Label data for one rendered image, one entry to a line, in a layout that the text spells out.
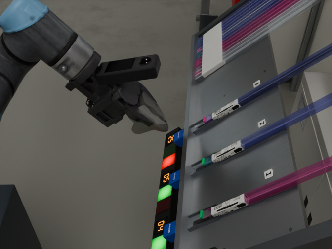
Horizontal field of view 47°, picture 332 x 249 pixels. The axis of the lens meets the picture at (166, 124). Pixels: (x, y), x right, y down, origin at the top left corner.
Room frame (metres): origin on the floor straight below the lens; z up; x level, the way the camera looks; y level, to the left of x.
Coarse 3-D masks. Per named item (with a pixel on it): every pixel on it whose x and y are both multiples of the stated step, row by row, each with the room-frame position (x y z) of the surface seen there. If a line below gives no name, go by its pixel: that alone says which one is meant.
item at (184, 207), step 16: (192, 48) 0.85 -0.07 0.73; (192, 64) 0.77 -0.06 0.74; (192, 80) 0.71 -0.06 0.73; (192, 96) 0.65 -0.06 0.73; (192, 112) 0.60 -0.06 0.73; (192, 128) 0.56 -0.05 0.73; (192, 144) 0.51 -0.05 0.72; (192, 160) 0.48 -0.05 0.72; (176, 224) 0.33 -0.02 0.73; (176, 240) 0.31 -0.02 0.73
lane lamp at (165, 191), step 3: (165, 186) 0.46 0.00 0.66; (168, 186) 0.46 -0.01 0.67; (171, 186) 0.45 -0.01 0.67; (159, 189) 0.47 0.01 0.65; (162, 189) 0.46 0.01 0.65; (165, 189) 0.46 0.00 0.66; (168, 189) 0.45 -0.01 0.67; (171, 189) 0.45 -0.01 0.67; (159, 192) 0.46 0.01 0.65; (162, 192) 0.45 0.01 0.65; (165, 192) 0.45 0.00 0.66; (168, 192) 0.44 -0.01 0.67; (159, 195) 0.45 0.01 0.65; (162, 195) 0.45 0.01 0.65; (165, 195) 0.44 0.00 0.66; (168, 195) 0.44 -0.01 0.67; (159, 198) 0.44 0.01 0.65; (162, 198) 0.44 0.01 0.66
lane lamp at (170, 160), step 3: (174, 153) 0.54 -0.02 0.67; (168, 156) 0.54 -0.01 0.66; (171, 156) 0.54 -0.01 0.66; (174, 156) 0.53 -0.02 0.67; (165, 159) 0.54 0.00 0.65; (168, 159) 0.53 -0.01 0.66; (171, 159) 0.53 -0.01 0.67; (174, 159) 0.52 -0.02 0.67; (165, 162) 0.53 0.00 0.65; (168, 162) 0.53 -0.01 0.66; (171, 162) 0.52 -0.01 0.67; (162, 165) 0.53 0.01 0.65; (165, 165) 0.52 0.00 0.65; (168, 165) 0.52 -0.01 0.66; (162, 168) 0.52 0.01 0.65
